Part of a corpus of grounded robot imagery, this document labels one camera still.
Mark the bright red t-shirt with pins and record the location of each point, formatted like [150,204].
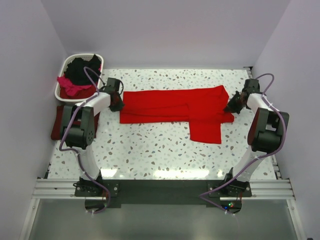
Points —
[201,108]

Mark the aluminium frame rail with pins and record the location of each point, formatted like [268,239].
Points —
[279,189]

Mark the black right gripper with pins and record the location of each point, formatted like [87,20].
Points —
[233,104]

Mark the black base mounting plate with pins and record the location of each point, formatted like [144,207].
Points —
[112,193]

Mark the folded dark maroon t-shirt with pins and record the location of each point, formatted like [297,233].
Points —
[55,133]

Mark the pink t-shirt in basket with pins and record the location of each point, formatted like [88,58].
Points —
[66,83]

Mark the black t-shirt in basket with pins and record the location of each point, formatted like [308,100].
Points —
[75,70]

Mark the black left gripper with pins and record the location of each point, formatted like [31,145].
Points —
[116,103]

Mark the dark red t-shirt in basket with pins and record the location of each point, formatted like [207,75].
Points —
[75,93]

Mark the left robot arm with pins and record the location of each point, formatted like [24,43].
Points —
[77,132]

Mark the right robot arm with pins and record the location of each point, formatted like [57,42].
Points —
[266,136]

